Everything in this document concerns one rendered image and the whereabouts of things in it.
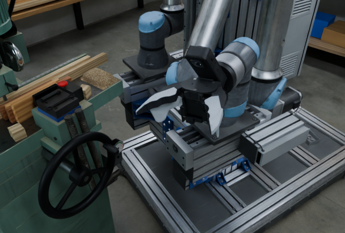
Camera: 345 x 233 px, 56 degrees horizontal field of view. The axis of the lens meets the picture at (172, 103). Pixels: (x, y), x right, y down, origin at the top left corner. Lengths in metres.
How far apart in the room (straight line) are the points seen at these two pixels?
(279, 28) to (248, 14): 0.35
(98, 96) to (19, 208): 0.46
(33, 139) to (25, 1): 2.30
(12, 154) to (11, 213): 0.22
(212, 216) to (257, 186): 0.32
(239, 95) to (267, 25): 0.26
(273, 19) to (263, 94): 0.24
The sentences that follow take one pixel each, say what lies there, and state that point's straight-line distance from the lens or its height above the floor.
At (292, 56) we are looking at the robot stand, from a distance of 1.56.
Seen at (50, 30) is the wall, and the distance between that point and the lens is 3.99.
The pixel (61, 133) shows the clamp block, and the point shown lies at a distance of 1.04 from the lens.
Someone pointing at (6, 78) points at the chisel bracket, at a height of 1.05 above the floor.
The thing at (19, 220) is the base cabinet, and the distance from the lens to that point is 1.28.
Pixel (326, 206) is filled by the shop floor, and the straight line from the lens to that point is 2.15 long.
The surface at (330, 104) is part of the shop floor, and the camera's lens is 2.97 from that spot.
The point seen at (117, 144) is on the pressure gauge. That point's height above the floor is 0.68.
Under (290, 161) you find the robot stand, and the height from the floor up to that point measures 0.21.
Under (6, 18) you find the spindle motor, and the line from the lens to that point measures 1.05.
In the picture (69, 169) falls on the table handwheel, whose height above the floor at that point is 0.82.
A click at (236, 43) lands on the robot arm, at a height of 1.25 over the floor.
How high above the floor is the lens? 1.58
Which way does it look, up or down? 36 degrees down
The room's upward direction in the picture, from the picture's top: straight up
